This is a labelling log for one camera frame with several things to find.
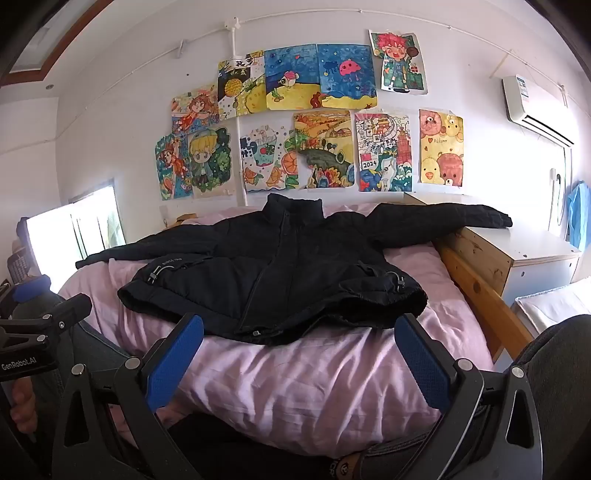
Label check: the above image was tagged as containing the orange-haired girl drawing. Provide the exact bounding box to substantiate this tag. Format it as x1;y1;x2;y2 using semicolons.
171;87;219;136

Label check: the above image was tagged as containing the person's right leg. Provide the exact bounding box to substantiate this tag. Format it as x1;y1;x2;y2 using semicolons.
505;314;591;480

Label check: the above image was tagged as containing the wooden bed frame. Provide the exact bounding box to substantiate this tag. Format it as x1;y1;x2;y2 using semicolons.
165;212;537;363

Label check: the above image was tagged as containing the black padded jacket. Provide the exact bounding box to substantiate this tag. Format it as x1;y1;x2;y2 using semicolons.
75;193;513;346

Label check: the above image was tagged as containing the person's left hand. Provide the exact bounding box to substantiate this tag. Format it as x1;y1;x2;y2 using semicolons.
9;382;38;435

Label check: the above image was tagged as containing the pineapple drawing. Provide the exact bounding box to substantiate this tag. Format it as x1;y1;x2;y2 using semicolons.
217;50;269;121

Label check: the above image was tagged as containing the white cabinet with wooden side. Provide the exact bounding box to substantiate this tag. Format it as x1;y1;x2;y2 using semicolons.
404;191;583;308

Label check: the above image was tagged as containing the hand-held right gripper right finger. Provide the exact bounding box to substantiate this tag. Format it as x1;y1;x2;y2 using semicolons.
365;313;544;480

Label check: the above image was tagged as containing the white pillow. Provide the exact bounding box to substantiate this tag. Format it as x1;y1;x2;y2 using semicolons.
514;281;591;343

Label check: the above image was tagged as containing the landscape with turtle drawing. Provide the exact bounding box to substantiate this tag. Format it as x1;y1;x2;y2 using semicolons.
293;109;356;190

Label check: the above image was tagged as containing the white air conditioner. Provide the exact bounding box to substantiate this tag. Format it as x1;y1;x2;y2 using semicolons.
502;75;576;147

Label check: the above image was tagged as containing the blue hanging cloth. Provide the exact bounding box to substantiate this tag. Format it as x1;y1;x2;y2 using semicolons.
567;182;591;252

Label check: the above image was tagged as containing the fish drawing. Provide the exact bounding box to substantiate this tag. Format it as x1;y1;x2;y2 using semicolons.
263;44;322;112

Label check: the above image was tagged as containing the bright window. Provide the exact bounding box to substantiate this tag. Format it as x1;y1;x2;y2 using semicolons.
25;184;126;278

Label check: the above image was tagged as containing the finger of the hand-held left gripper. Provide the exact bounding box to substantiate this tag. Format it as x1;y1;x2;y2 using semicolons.
0;275;52;319
0;293;93;346

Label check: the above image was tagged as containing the person's left leg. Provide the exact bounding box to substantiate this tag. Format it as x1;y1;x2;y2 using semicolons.
25;295;144;418

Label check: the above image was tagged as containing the swimming girl drawing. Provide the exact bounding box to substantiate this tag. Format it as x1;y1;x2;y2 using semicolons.
155;134;194;201

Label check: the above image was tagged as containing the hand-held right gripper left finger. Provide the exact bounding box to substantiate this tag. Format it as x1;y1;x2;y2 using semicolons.
51;313;205;480

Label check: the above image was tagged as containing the city buildings drawing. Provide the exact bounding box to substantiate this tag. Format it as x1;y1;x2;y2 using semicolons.
353;109;413;193

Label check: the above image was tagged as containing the bear and chick drawing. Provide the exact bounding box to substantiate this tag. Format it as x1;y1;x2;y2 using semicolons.
418;109;464;188

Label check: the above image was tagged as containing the drink and oranges drawing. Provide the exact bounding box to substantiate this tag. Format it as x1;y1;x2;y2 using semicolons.
239;122;302;193

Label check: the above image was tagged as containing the pink jellyfish drawing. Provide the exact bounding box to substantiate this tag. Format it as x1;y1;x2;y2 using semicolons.
316;43;379;110

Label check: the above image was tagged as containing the red-haired boy drawing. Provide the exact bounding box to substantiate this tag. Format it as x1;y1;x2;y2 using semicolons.
368;30;428;97

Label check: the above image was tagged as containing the person's leg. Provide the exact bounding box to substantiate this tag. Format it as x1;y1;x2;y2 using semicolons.
505;314;591;480
25;295;144;418

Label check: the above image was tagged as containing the pink duvet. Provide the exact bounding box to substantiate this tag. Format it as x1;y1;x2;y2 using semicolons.
58;202;495;446

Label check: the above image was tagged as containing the blond boy drawing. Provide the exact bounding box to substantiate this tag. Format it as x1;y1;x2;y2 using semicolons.
187;128;234;199

